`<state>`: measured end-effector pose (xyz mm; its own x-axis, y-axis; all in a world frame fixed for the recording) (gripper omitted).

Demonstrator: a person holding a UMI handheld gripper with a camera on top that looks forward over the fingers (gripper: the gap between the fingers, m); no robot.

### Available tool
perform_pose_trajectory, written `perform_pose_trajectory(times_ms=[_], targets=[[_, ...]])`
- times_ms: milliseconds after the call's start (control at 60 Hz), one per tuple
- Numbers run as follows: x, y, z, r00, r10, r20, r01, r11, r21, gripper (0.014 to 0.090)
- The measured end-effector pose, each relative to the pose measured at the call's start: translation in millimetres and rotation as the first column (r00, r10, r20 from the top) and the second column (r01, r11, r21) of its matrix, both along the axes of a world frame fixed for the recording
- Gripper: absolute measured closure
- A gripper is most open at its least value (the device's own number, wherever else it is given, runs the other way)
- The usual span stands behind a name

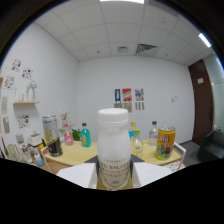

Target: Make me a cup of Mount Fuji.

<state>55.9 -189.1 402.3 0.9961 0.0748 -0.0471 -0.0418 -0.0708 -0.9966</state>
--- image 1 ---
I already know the pink bottle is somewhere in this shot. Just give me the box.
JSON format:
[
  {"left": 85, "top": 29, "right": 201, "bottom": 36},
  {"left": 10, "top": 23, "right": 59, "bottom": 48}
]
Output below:
[{"left": 63, "top": 123, "right": 75, "bottom": 147}]

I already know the yellow drink can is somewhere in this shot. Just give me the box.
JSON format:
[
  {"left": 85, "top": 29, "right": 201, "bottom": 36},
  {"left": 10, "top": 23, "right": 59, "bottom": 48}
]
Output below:
[{"left": 154, "top": 125, "right": 177, "bottom": 161}]

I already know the black chair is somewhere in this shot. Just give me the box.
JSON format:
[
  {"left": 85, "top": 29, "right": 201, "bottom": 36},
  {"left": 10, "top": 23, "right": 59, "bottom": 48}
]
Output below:
[{"left": 196, "top": 129, "right": 224, "bottom": 162}]

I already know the teal bottle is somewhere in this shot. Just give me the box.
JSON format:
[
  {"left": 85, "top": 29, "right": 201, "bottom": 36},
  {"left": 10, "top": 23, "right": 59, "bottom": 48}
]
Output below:
[{"left": 80, "top": 122, "right": 92, "bottom": 148}]

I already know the brown door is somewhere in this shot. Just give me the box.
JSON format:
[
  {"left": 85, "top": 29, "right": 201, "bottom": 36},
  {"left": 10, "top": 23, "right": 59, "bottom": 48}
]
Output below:
[{"left": 188, "top": 59, "right": 214, "bottom": 146}]

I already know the blue poster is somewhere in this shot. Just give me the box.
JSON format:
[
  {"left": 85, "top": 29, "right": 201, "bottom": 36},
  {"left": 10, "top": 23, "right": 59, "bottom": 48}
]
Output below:
[{"left": 114, "top": 88, "right": 122, "bottom": 103}]

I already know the multicolour poster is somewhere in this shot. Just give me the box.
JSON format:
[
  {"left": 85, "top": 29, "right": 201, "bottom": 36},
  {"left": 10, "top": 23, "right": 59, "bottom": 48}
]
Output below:
[{"left": 134, "top": 88, "right": 145, "bottom": 102}]

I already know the white milk bottle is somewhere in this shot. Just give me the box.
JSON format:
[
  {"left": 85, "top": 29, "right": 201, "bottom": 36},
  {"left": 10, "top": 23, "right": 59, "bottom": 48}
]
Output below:
[{"left": 96, "top": 107, "right": 132, "bottom": 191}]

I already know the red poster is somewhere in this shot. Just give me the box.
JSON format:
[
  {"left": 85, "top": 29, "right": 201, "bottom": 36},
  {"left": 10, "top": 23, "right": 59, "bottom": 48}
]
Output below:
[{"left": 121, "top": 88, "right": 133, "bottom": 103}]

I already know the pale blue jar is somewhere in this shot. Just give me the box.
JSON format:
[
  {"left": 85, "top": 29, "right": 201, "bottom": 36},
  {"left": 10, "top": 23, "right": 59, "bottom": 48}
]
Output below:
[{"left": 34, "top": 153, "right": 45, "bottom": 167}]

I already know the clear bottle blue cap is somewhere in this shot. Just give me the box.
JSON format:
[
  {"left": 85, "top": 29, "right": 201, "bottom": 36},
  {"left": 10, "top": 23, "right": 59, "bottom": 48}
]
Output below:
[{"left": 148, "top": 120, "right": 159, "bottom": 147}]

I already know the white wooden two-tier rack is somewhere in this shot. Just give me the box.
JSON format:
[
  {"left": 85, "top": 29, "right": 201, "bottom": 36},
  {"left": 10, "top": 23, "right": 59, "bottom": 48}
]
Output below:
[{"left": 38, "top": 139, "right": 187, "bottom": 174}]

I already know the small light blue bottle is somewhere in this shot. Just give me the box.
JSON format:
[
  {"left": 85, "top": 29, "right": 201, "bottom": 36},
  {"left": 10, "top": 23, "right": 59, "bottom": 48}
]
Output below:
[{"left": 128, "top": 122, "right": 137, "bottom": 141}]

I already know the wooden wall shelf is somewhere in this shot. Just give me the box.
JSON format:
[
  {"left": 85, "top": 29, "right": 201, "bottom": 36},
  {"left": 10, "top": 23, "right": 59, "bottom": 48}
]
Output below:
[{"left": 13, "top": 100, "right": 41, "bottom": 107}]

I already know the green potted plant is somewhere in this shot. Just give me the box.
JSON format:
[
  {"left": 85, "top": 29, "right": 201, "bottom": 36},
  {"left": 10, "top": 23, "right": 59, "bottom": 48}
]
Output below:
[{"left": 71, "top": 129, "right": 82, "bottom": 141}]

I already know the black and silver can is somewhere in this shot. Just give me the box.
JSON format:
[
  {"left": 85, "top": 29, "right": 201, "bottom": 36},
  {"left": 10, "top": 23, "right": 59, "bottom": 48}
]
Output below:
[{"left": 41, "top": 114, "right": 64, "bottom": 157}]

